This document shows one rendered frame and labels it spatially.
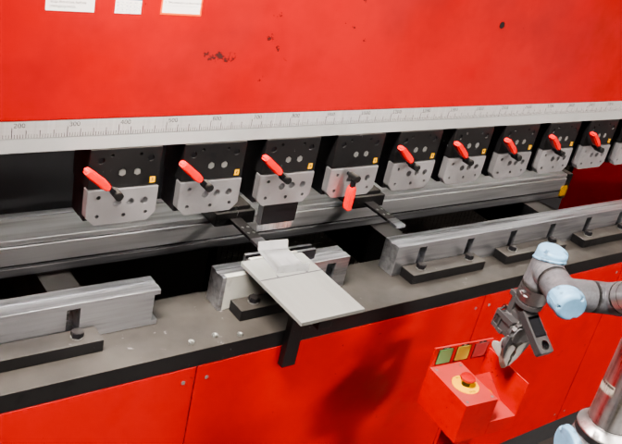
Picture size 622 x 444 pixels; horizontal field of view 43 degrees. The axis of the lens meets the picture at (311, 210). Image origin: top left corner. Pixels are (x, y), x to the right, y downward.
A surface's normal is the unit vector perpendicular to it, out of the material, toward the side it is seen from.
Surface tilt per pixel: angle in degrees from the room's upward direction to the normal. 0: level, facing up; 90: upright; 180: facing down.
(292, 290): 0
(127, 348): 0
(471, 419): 90
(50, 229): 0
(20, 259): 90
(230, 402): 90
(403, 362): 90
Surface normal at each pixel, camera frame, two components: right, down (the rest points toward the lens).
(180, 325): 0.20, -0.88
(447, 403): -0.86, 0.05
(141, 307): 0.56, 0.46
